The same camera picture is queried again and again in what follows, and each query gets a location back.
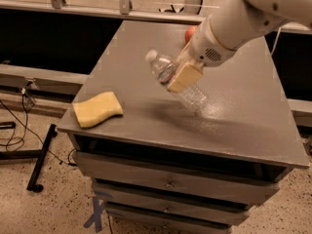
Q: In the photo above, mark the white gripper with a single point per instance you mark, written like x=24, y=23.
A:
x=205, y=47

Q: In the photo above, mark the clear plastic water bottle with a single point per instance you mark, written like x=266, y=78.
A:
x=163, y=69

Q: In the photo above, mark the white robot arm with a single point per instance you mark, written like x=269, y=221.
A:
x=235, y=23

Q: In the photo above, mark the red apple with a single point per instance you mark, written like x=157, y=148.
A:
x=189, y=33

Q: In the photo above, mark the yellow sponge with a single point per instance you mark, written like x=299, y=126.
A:
x=97, y=109

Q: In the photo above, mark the grey drawer cabinet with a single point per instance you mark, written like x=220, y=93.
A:
x=165, y=165

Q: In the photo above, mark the black metal stand leg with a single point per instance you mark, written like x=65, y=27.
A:
x=39, y=155

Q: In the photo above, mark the grey metal railing frame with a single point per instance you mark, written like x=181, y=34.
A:
x=107, y=7

